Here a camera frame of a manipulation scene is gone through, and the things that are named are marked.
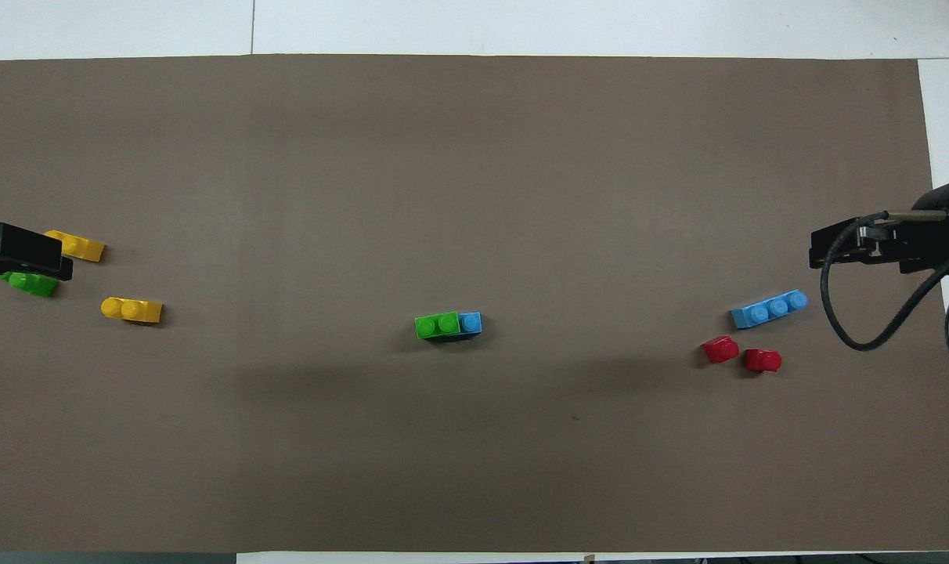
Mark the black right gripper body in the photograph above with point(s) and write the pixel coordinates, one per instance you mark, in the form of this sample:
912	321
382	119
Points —
925	243

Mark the blue three-stud toy block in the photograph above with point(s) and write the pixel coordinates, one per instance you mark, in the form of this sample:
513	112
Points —
471	322
768	310

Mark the green two-stud toy block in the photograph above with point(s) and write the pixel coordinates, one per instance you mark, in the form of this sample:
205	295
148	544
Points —
437	324
32	284

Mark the yellow two-stud toy block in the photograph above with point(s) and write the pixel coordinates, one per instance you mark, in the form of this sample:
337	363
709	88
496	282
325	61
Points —
132	310
83	247

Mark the red one-stud toy block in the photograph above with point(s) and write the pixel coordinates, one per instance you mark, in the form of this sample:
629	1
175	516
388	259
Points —
719	349
762	360

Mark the brown paper table mat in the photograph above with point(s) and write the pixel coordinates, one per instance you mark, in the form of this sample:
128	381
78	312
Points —
474	196

